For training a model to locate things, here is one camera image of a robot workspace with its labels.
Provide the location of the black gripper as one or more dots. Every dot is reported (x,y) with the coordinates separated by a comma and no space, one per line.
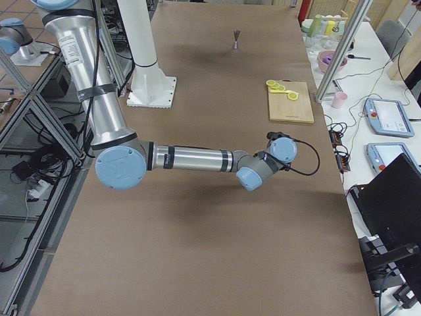
(288,167)

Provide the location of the steel double jigger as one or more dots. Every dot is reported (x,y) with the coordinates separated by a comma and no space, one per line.
(236,37)

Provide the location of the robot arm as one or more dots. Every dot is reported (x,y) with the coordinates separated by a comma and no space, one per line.
(122,159)

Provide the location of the pink cup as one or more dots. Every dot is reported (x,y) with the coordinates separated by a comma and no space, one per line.
(339,100)

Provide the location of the green tall cup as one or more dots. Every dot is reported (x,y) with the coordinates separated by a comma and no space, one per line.
(315,27)

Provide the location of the wooden cutting board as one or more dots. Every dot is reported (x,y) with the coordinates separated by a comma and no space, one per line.
(283,109)

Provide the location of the lemon slice beside knife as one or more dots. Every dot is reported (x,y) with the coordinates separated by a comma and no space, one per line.
(293,96)

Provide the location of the yellow plastic knife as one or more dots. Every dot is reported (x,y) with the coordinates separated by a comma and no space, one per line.
(281,91)

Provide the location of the end row lemon slice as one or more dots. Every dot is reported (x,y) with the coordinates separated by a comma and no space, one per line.
(271,83)

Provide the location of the pink bowl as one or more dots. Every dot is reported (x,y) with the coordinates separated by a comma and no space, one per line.
(323,66)

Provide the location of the purple cloth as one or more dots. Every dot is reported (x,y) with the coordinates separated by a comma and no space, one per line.
(328,59)

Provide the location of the lower teach pendant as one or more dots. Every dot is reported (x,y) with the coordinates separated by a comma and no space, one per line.
(382,154)

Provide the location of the teach pendant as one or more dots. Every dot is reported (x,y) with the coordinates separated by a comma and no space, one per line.
(382,154)
(388,118)

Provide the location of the upper teach pendant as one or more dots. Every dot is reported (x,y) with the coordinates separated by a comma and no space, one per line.
(388,118)

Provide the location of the grey office chair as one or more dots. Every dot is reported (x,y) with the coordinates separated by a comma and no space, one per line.
(393,36)

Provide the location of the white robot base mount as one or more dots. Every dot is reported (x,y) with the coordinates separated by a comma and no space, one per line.
(150,87)

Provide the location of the aluminium frame post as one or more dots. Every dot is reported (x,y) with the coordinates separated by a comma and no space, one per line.
(351,29)

